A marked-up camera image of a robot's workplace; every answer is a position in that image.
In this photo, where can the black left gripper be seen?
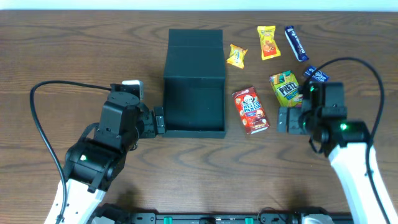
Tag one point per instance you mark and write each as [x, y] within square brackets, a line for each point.
[158, 121]

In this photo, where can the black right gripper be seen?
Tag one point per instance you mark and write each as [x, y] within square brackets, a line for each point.
[286, 120]

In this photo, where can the yellow green Pretz box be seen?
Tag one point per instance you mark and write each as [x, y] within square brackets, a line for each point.
[286, 89]

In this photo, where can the red Hello Panda box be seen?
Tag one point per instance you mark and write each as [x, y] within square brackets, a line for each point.
[251, 111]

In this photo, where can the black gift box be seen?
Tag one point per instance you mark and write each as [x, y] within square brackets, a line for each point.
[194, 84]

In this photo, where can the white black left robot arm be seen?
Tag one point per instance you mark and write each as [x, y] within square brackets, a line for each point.
[99, 155]

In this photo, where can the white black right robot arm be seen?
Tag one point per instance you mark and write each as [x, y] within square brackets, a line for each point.
[346, 144]

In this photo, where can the blue Eclipse mint box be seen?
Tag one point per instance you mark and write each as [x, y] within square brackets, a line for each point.
[319, 76]

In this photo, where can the dark blue chocolate bar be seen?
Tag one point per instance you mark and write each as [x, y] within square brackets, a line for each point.
[295, 44]

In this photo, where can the yellow orange snack packet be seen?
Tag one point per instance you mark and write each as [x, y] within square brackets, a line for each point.
[269, 48]

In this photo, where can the small orange candy packet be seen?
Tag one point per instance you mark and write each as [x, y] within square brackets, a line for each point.
[236, 56]

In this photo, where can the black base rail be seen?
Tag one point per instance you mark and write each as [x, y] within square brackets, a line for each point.
[112, 214]

